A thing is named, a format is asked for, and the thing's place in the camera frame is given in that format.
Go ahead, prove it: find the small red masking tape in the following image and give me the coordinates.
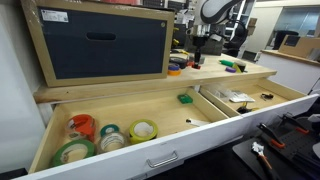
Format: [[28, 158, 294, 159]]
[[192, 64, 201, 70]]

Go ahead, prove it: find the green small block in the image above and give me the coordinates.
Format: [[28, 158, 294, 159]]
[[177, 94, 193, 104]]

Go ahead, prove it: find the black yellow hazard tape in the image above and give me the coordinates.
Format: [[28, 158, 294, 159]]
[[233, 61, 246, 73]]

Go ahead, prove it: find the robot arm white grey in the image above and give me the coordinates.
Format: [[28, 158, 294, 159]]
[[191, 0, 241, 69]]

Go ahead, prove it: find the black metal clamp bracket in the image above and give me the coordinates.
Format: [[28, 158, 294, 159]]
[[261, 93, 274, 101]]

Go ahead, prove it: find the clear tape roll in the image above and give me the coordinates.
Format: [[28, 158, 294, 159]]
[[97, 132, 127, 154]]

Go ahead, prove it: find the orange tape roll flat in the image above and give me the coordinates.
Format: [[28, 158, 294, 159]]
[[187, 60, 194, 66]]

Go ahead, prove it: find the green plastic tube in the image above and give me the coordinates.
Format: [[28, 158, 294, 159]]
[[219, 60, 234, 67]]

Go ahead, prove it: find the cardboard box on counter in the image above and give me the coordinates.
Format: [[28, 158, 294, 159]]
[[278, 35, 320, 58]]

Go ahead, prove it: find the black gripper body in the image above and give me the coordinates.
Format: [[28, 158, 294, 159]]
[[192, 24, 210, 49]]

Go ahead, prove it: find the green tape roll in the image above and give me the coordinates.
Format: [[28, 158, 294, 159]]
[[51, 140, 95, 167]]

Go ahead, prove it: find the silver foil bag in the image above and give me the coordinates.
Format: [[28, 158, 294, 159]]
[[229, 91, 254, 103]]

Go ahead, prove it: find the metal drawer handle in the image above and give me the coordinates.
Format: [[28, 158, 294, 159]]
[[146, 150, 179, 168]]

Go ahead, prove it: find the orange tape dispenser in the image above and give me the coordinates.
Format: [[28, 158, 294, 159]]
[[65, 114, 96, 142]]

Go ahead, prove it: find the black orange clamp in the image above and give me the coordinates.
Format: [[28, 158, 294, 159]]
[[281, 114, 309, 134], [258, 123, 285, 149]]

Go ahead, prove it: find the white paper strip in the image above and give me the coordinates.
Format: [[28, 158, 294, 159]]
[[186, 118, 210, 127]]

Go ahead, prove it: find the yellow tape roll in drawer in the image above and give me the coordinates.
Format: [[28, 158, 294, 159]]
[[129, 119, 158, 144]]

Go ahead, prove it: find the grey duct tape roll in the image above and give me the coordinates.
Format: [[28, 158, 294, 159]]
[[199, 55, 205, 64]]

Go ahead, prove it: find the white wooden open drawer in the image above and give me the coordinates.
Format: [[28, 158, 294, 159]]
[[15, 79, 318, 180]]

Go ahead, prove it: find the teal tape roll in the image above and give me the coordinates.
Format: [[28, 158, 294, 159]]
[[100, 124, 120, 137]]

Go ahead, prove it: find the clear plastic tray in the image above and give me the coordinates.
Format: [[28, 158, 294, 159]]
[[207, 85, 232, 102]]

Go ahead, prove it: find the purple tape roll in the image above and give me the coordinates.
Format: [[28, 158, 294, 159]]
[[225, 67, 236, 73]]

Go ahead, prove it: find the black tape roll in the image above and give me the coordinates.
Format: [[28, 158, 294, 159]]
[[169, 57, 187, 69]]

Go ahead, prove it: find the black yellow spring clamp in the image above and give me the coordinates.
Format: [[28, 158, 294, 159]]
[[237, 102, 256, 114]]

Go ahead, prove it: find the orange blue tape stack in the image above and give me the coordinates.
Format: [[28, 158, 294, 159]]
[[167, 63, 181, 76]]

